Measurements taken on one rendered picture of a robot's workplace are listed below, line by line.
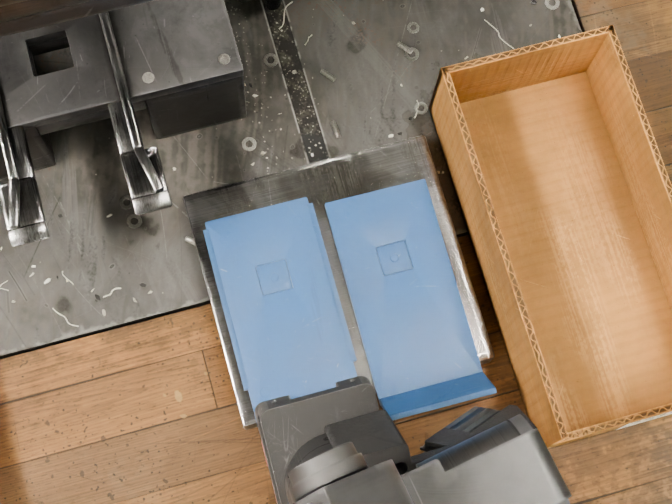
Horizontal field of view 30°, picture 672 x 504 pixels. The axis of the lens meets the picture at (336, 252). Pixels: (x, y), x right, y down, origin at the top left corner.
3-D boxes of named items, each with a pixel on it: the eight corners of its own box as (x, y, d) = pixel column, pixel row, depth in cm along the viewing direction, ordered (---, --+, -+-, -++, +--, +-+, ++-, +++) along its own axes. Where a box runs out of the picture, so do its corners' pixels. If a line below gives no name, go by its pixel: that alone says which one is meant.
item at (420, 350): (385, 426, 80) (389, 421, 78) (324, 204, 84) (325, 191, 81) (489, 399, 81) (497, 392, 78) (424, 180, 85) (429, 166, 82)
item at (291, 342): (263, 448, 80) (262, 443, 77) (205, 223, 83) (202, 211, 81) (368, 419, 80) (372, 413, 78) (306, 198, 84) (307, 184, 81)
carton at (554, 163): (536, 453, 83) (561, 440, 76) (427, 111, 89) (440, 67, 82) (715, 401, 85) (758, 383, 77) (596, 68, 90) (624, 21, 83)
